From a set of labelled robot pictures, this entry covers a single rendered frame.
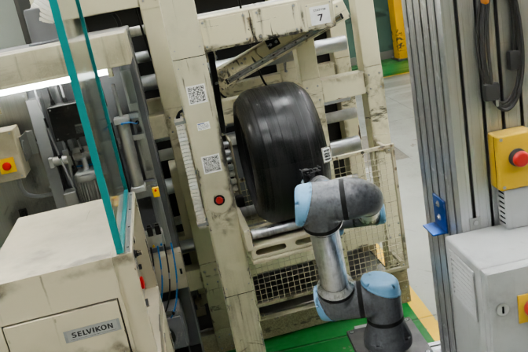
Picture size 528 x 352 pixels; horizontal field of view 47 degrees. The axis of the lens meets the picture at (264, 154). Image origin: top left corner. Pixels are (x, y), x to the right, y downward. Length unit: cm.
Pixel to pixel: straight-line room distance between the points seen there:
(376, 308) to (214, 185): 90
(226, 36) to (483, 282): 167
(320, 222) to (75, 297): 68
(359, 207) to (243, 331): 128
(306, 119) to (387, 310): 81
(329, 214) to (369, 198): 12
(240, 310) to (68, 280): 118
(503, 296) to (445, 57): 53
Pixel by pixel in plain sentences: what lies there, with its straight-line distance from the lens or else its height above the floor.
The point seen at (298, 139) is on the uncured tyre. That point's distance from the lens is 232.
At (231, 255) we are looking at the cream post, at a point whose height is 81.
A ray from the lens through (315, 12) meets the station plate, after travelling 274.
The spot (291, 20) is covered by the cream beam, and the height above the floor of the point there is 170.
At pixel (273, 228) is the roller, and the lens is 253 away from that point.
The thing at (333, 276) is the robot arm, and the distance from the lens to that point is 185.
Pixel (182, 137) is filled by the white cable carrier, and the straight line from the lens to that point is 245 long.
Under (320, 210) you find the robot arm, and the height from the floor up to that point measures 128.
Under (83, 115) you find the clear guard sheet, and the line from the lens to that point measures 157.
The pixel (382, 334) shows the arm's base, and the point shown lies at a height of 79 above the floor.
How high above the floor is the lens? 189
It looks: 16 degrees down
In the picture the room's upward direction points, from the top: 11 degrees counter-clockwise
